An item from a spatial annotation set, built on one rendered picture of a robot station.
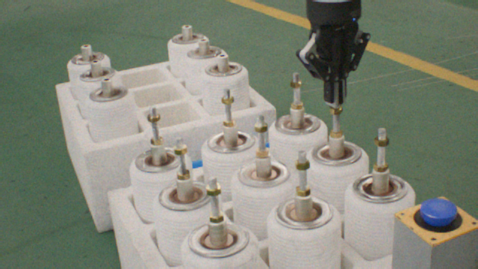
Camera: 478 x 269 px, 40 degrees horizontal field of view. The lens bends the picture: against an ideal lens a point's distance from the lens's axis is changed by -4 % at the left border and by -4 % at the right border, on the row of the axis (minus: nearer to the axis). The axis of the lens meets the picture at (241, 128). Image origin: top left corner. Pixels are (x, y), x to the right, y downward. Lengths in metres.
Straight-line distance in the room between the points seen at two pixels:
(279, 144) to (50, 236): 0.53
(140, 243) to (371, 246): 0.32
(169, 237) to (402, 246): 0.32
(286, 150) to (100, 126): 0.39
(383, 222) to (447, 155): 0.68
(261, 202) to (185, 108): 0.52
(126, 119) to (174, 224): 0.43
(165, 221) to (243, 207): 0.12
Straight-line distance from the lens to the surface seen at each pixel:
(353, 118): 1.71
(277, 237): 0.85
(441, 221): 0.73
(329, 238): 0.85
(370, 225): 0.90
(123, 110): 1.27
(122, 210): 1.05
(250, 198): 0.93
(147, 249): 0.95
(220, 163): 1.02
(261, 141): 0.93
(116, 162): 1.27
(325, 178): 0.97
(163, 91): 1.51
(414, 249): 0.74
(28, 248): 1.35
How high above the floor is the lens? 0.72
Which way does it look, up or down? 26 degrees down
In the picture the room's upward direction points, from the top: 4 degrees counter-clockwise
